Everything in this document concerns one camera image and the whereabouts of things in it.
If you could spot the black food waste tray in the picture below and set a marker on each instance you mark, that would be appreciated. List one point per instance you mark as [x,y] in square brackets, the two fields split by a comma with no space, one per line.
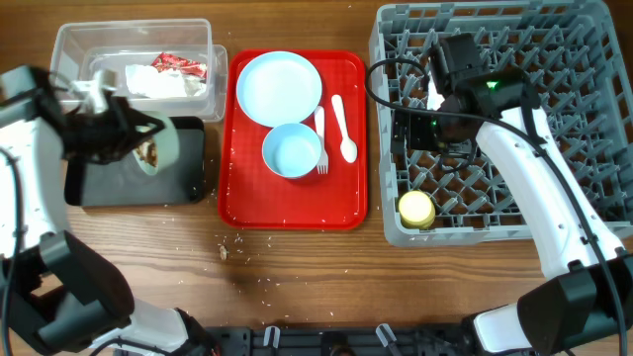
[123,183]

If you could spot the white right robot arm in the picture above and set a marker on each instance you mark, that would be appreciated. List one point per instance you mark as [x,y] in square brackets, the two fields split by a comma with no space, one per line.
[587,293]

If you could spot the green bowl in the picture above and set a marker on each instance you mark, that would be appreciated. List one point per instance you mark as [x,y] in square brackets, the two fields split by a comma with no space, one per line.
[167,146]

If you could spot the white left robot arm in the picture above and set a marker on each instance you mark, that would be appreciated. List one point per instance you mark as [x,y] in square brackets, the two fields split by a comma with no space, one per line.
[58,294]

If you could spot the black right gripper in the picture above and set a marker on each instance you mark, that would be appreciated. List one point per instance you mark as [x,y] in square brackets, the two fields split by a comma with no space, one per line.
[416,139]

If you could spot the clear plastic waste bin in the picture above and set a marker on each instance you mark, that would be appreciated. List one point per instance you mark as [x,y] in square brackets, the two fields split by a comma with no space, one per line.
[81,49]

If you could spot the grey dishwasher rack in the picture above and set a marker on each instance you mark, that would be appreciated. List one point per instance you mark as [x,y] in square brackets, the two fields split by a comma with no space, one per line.
[569,50]

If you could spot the white plastic spoon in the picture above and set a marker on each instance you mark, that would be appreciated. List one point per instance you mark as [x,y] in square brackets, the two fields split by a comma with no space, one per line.
[348,147]

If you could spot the yellow cup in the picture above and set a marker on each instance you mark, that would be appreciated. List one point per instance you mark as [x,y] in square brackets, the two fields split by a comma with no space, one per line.
[416,210]

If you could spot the light blue plate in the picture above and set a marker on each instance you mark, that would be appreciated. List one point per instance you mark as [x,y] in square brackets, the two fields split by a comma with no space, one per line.
[277,88]

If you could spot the light blue bowl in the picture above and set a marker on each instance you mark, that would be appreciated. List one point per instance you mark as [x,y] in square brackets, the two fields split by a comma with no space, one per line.
[291,151]

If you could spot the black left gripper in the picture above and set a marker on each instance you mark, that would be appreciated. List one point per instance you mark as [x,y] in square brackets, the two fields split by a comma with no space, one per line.
[127,119]

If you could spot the rice and food leftovers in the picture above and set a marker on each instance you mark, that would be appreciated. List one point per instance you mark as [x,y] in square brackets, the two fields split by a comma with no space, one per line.
[146,153]

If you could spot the food scrap on table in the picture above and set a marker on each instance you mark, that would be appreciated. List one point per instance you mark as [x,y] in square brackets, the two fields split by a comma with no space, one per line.
[223,252]

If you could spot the crumpled white tissue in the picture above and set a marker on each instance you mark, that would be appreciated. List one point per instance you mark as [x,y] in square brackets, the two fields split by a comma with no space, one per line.
[147,81]

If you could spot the red snack wrapper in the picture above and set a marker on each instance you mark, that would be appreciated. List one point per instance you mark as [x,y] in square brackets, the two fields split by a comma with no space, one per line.
[166,61]

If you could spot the white plastic fork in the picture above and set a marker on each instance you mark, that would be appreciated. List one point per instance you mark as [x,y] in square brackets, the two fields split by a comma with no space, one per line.
[322,165]

